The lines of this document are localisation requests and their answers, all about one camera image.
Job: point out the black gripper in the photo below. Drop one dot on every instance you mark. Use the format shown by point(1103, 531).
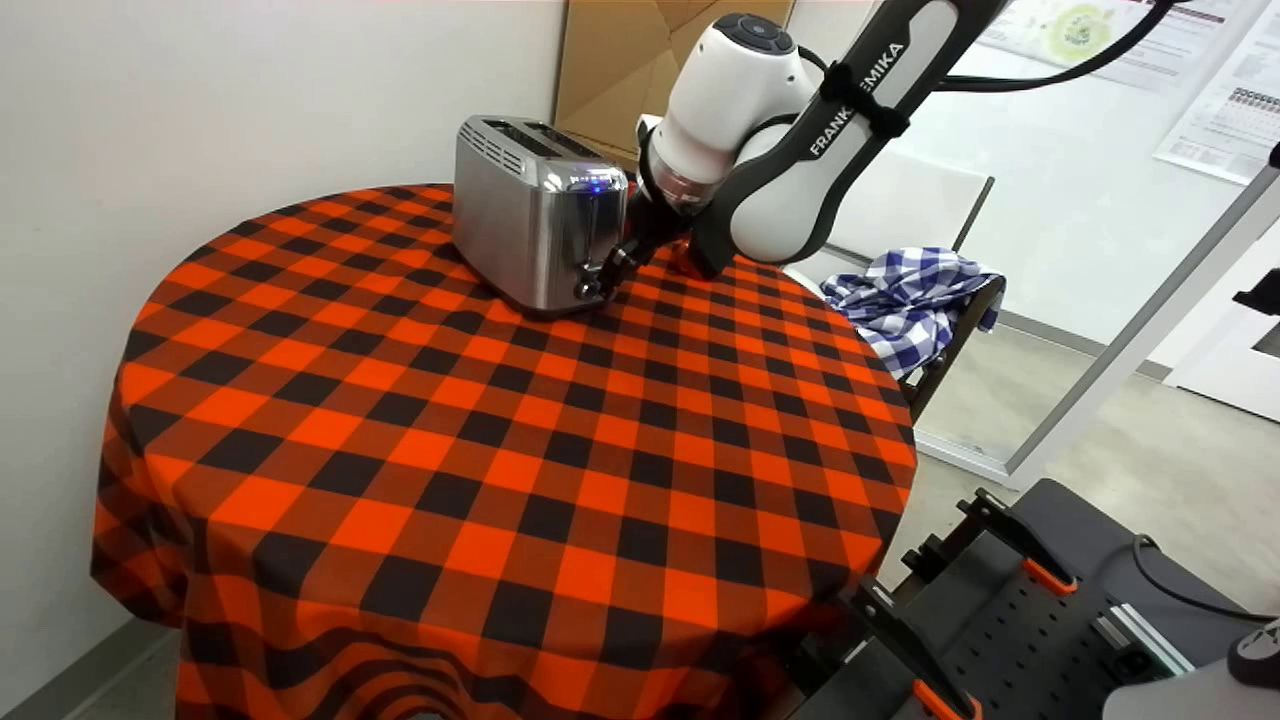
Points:
point(652, 229)

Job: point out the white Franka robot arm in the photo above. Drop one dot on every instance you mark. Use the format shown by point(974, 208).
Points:
point(785, 144)

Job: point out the silver two-slot toaster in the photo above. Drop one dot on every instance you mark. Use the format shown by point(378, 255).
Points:
point(523, 214)

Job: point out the brown cardboard box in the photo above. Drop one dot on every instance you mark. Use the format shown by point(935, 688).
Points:
point(606, 65)

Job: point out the orange black plaid tablecloth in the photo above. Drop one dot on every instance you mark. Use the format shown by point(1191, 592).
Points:
point(467, 465)

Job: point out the blue white checkered cloth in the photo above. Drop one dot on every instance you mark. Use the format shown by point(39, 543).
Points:
point(907, 306)

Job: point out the black folding chair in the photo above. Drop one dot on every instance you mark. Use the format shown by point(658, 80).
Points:
point(931, 386)

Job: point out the black perforated robot cart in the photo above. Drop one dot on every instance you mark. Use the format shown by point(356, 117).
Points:
point(1015, 641)

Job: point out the small rounded puck device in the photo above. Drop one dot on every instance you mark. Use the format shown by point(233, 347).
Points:
point(1256, 653)

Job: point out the large white wall poster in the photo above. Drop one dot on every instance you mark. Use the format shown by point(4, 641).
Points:
point(1065, 33)

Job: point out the aluminium profile post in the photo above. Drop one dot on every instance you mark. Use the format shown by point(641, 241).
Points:
point(1132, 342)

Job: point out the white text wall poster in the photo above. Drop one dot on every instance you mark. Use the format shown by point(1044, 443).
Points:
point(1232, 125)

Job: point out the black wall bracket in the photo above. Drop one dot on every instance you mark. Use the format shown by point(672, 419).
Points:
point(1260, 293)

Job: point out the silver aluminium rail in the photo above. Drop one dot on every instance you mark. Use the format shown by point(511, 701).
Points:
point(1148, 639)

